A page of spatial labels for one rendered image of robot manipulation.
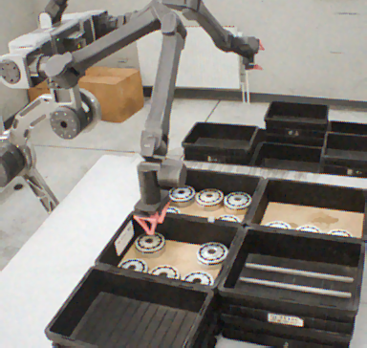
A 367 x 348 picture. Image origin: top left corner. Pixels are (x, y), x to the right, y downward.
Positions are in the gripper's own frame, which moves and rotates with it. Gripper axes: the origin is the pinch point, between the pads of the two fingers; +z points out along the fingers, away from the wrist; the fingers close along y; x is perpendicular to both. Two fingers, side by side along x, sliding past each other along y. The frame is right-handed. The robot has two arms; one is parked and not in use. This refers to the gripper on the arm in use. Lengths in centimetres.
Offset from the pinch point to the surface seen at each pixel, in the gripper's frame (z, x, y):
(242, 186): 17, -10, 52
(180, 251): 22.8, 1.2, 16.4
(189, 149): 48, 44, 130
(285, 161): 64, -6, 159
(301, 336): 28, -45, -5
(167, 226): 16.6, 7.1, 21.2
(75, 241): 36, 52, 24
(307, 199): 18, -35, 52
